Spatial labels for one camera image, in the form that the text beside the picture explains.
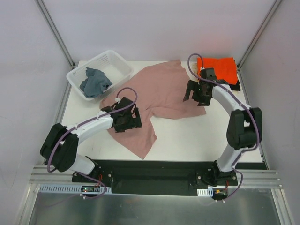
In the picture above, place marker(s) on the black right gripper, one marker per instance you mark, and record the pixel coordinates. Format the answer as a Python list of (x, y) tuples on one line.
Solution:
[(195, 91)]

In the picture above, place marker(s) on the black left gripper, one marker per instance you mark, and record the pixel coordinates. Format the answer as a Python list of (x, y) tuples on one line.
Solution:
[(135, 119)]

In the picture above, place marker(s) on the pink t shirt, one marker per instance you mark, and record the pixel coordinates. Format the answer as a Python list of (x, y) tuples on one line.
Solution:
[(158, 91)]

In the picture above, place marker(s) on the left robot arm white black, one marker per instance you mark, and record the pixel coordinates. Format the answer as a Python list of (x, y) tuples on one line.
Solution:
[(61, 144)]

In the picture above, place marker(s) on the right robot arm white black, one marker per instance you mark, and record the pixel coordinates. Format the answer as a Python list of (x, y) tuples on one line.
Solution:
[(244, 131)]

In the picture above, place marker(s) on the beige folded t shirt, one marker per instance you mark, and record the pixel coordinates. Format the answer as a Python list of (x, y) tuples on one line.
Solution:
[(195, 68)]

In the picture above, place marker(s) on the orange folded t shirt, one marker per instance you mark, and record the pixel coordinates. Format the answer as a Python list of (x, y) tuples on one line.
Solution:
[(225, 68)]

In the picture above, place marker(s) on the black folded t shirt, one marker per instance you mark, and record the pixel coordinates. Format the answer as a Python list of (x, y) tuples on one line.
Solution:
[(236, 86)]

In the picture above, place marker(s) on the blue grey t shirt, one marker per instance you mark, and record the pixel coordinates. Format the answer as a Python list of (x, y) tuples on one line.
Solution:
[(95, 84)]

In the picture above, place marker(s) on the white plastic laundry basket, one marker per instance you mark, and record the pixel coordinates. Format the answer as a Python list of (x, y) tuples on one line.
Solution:
[(115, 68)]

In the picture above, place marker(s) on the right white cable duct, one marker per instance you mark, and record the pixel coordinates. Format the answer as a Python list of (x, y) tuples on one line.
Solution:
[(211, 191)]

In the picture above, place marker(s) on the white cable duct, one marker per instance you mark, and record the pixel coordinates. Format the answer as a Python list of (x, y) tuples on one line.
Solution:
[(211, 191), (74, 189)]

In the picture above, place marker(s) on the left white cable duct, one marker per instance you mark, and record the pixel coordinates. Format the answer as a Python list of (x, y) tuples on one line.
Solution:
[(74, 189)]

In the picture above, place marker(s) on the left aluminium frame post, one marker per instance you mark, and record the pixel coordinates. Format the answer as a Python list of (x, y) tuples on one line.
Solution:
[(53, 28)]

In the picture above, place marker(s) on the aluminium frame post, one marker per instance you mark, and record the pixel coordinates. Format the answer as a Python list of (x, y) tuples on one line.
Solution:
[(53, 28), (271, 12)]

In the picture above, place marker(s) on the aluminium rail profile front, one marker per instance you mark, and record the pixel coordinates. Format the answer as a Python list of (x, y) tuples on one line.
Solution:
[(268, 179)]

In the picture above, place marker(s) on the right aluminium frame post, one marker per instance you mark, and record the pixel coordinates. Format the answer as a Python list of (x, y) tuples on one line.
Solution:
[(271, 12)]

